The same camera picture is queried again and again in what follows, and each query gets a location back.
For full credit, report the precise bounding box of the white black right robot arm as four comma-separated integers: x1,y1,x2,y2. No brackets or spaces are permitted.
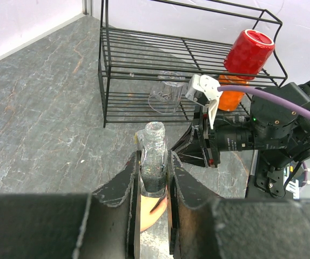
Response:
173,96,310,198

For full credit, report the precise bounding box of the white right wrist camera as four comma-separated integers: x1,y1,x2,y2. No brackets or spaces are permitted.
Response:
185,74,222,130

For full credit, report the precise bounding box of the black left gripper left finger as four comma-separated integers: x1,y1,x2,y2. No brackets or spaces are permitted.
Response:
0,152,140,258

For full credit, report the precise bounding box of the mannequin hand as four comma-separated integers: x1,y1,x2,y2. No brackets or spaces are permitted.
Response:
140,196,167,232

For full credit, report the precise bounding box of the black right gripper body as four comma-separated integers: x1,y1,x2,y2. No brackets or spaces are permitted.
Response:
192,109,255,168

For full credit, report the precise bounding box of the orange cup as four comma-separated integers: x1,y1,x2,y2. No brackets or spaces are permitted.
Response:
218,75,248,111

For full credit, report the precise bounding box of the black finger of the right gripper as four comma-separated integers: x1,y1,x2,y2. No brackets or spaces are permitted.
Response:
177,153,207,167
171,126,198,155

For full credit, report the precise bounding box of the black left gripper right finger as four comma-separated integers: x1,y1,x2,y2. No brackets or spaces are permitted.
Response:
167,151,310,258

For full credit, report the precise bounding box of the black wire rack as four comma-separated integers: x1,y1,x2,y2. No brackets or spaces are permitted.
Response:
98,1,283,124

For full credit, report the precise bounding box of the clear glass cup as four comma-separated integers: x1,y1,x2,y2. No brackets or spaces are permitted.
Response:
147,71,186,114

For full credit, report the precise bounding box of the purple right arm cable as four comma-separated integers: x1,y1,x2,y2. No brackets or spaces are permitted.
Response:
217,85,310,121

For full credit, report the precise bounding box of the red mug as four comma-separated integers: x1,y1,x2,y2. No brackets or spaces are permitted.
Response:
224,29,275,80

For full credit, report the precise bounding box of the glitter nail polish bottle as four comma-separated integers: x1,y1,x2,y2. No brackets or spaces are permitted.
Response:
136,121,168,198

